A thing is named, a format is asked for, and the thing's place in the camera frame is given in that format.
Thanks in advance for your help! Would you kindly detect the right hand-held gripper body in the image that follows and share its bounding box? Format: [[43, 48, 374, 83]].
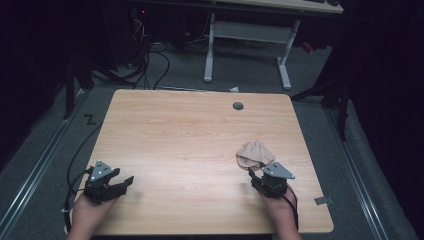
[[250, 161, 296, 200]]

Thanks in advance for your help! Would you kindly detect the black floor cable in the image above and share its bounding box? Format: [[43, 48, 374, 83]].
[[133, 41, 171, 91]]

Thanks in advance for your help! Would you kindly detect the grey tape piece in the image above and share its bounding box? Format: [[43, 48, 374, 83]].
[[314, 195, 335, 206]]

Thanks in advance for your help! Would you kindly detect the white frame desk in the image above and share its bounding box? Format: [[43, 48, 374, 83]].
[[186, 0, 345, 91]]

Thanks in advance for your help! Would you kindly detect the right hand-held gripper black cable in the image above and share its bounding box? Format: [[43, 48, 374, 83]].
[[281, 185, 300, 232]]

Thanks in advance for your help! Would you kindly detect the left hand-held gripper black cable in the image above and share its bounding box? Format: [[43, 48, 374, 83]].
[[61, 122, 103, 234]]

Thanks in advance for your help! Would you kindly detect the person's right hand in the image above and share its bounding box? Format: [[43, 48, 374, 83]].
[[258, 188, 298, 222]]

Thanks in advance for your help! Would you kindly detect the black metal stand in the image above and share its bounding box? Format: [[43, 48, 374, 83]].
[[61, 56, 96, 120], [289, 76, 353, 142]]

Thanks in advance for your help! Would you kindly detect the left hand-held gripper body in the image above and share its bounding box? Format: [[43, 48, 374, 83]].
[[82, 159, 128, 205]]

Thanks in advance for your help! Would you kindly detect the hand-held gripper black cable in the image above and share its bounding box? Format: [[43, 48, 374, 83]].
[[281, 185, 300, 232], [61, 122, 103, 234]]

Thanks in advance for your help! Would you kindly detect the grey metal floor rail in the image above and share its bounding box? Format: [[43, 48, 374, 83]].
[[0, 89, 88, 234], [324, 108, 390, 240]]

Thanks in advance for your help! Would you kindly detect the beige cloth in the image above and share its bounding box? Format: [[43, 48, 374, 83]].
[[235, 139, 276, 172]]

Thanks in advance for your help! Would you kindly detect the person's left hand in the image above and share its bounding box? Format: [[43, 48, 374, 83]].
[[70, 194, 118, 232]]

